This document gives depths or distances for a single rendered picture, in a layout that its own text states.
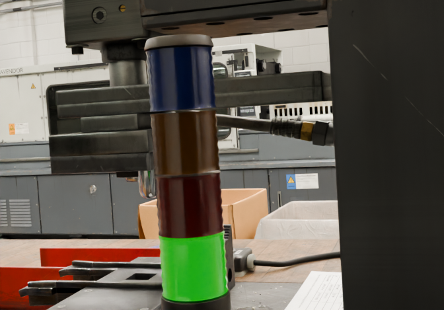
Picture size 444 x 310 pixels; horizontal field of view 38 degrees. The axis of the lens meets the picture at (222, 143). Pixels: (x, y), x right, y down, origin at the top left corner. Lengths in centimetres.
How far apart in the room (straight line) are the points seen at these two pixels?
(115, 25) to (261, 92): 15
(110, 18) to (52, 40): 798
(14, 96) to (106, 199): 137
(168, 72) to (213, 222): 9
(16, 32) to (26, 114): 265
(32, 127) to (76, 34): 571
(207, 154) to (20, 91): 606
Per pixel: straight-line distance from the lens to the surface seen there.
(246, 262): 101
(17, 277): 93
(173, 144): 35
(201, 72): 35
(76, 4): 63
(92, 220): 603
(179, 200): 35
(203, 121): 35
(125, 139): 57
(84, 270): 75
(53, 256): 103
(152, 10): 58
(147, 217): 309
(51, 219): 628
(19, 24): 883
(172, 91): 35
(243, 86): 57
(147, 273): 70
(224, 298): 37
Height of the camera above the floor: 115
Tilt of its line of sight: 3 degrees down
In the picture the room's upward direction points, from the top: 4 degrees counter-clockwise
